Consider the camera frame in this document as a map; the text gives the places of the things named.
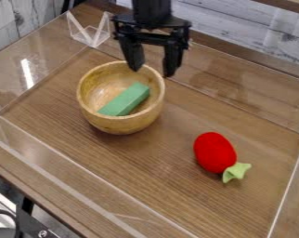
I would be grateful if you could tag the red plush strawberry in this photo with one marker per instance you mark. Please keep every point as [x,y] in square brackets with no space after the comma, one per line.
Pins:
[216,156]

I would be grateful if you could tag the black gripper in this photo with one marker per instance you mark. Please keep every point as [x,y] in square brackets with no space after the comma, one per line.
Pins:
[149,15]

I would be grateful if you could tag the clear acrylic corner bracket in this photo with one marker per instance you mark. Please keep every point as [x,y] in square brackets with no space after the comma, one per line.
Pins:
[92,36]

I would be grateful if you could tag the green rectangular block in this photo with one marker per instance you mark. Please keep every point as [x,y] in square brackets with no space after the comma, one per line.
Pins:
[125,101]

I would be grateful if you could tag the black table leg bracket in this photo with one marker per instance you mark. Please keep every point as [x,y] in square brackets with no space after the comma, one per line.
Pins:
[28,226]

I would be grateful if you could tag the light wooden bowl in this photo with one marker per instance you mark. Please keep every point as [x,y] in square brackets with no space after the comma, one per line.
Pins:
[100,86]

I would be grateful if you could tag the clear acrylic tray wall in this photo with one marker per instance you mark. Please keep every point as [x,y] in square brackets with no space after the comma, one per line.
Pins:
[84,200]

